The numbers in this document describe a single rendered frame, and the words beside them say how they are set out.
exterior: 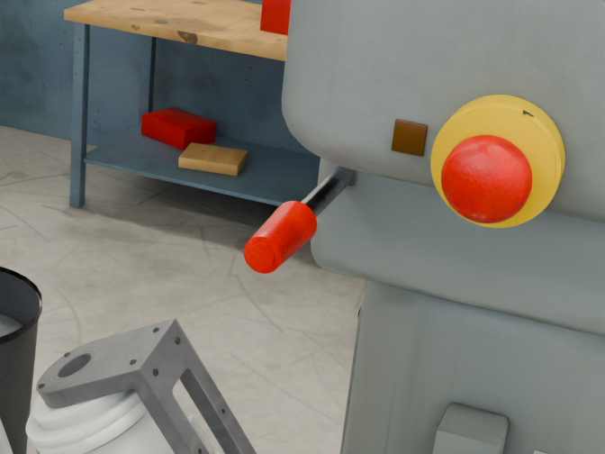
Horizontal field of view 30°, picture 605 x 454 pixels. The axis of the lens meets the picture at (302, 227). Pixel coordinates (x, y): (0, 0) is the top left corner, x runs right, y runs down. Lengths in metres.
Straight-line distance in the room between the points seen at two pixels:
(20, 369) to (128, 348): 2.36
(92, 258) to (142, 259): 0.20
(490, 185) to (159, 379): 0.16
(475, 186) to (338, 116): 0.09
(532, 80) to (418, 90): 0.05
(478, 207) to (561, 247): 0.16
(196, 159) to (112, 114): 0.97
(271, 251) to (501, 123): 0.12
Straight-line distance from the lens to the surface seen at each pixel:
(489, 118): 0.52
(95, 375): 0.47
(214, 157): 4.99
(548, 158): 0.52
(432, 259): 0.67
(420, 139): 0.55
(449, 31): 0.54
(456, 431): 0.72
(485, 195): 0.50
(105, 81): 5.78
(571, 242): 0.66
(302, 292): 4.46
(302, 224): 0.57
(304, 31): 0.57
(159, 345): 0.46
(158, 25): 4.68
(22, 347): 2.79
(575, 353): 0.72
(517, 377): 0.73
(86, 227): 4.91
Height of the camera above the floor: 1.92
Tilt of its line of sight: 22 degrees down
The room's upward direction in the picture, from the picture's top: 6 degrees clockwise
